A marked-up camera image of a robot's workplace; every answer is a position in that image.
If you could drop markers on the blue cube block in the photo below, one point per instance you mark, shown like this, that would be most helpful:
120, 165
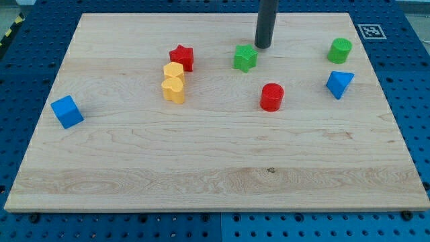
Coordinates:
67, 112

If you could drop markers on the light wooden board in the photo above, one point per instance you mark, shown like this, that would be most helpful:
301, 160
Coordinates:
219, 150

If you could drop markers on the blue triangle block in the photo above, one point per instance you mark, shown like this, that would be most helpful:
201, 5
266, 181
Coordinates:
338, 82

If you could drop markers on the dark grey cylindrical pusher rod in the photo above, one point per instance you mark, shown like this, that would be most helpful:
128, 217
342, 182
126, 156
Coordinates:
265, 23

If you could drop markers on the red star block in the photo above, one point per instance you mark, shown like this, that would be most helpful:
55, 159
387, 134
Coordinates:
183, 55

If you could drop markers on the yellow pentagon block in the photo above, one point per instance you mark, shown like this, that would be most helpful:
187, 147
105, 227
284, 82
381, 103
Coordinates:
174, 69

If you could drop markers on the green star block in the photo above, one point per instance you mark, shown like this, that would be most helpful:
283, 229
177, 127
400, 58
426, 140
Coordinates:
245, 57

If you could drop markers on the yellow heart block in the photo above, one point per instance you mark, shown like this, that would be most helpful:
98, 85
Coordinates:
173, 90

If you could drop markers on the white fiducial marker tag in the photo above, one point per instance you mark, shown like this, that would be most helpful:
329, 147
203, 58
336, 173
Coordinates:
372, 31

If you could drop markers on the red cylinder block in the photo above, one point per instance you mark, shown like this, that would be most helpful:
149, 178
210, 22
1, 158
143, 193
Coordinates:
271, 97

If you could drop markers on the green cylinder block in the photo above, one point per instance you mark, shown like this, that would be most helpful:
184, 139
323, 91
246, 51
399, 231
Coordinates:
339, 50

